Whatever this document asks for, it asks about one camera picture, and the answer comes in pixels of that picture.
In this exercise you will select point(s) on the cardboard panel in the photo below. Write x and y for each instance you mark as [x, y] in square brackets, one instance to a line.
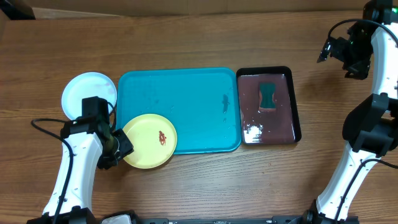
[194, 7]

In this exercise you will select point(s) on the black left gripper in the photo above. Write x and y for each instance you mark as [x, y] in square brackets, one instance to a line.
[125, 147]

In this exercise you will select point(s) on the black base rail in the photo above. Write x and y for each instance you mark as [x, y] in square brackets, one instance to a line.
[130, 217]

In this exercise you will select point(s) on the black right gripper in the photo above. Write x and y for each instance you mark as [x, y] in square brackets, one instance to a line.
[361, 71]

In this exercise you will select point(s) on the light blue plate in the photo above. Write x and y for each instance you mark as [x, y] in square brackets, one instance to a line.
[87, 85]

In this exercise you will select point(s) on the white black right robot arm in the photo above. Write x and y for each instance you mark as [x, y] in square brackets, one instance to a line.
[370, 130]

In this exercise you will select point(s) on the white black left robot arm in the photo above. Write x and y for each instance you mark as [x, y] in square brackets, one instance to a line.
[87, 145]

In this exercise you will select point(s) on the green sponge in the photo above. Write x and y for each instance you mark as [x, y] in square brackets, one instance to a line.
[266, 96]

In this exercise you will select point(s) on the black tray with water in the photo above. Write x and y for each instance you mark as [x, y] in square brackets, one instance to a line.
[278, 126]

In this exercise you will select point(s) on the teal plastic tray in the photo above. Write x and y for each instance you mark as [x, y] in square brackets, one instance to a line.
[201, 103]

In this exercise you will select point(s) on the yellow plate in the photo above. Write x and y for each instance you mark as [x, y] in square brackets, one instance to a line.
[154, 141]

